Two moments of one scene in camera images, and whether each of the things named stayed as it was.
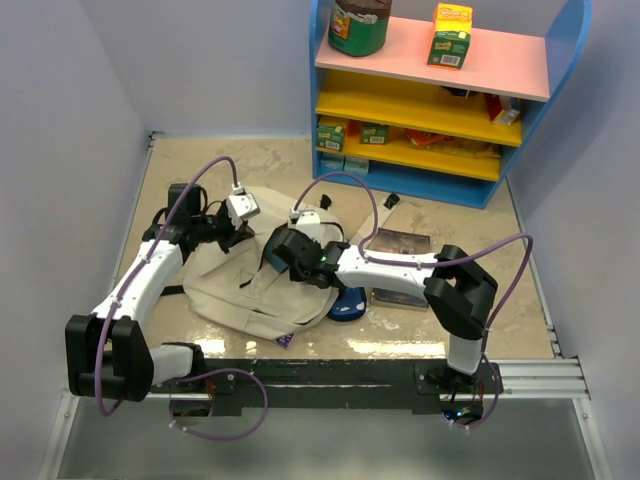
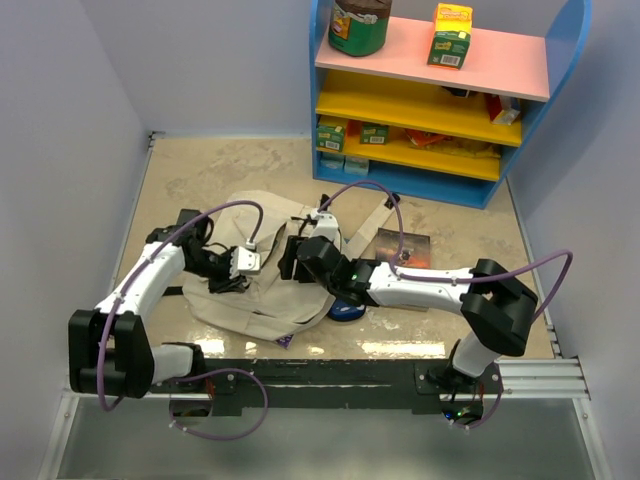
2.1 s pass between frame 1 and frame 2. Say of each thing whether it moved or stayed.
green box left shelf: stayed
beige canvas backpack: stayed
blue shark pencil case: stayed
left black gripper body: moved
